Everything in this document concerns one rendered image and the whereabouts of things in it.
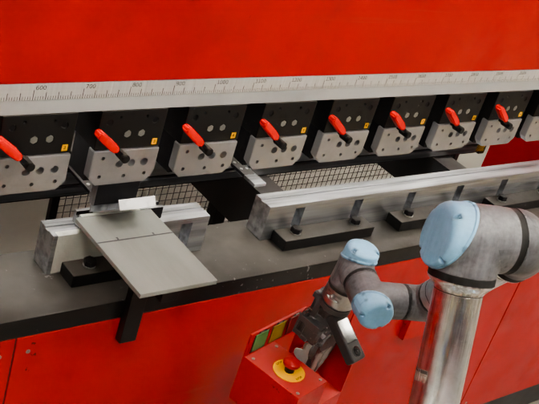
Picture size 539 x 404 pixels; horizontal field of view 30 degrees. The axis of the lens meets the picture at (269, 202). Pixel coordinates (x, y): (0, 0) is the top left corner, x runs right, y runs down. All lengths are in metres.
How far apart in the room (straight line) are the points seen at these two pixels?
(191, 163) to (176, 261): 0.23
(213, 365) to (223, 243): 0.29
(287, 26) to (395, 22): 0.32
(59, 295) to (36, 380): 0.18
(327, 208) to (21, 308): 0.86
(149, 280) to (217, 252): 0.41
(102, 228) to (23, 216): 1.88
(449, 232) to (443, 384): 0.27
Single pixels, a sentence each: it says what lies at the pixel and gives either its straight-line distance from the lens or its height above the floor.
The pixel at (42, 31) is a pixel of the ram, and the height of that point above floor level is 1.42.
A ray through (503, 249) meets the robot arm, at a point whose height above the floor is 1.35.
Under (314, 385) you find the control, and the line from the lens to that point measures 2.19.
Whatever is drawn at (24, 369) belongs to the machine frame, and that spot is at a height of 0.74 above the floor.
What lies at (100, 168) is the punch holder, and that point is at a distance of 1.99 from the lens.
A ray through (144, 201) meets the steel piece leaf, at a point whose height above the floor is 1.07.
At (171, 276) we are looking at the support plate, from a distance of 1.97.
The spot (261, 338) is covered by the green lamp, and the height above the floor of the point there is 0.82.
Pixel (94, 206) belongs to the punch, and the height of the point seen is 1.01.
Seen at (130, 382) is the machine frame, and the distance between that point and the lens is 2.27.
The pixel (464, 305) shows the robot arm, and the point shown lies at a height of 1.25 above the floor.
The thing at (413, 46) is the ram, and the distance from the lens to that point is 2.39.
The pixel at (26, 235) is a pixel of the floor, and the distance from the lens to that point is 3.82.
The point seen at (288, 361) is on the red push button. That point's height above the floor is 0.81.
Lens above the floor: 2.09
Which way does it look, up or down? 28 degrees down
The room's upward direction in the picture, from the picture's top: 18 degrees clockwise
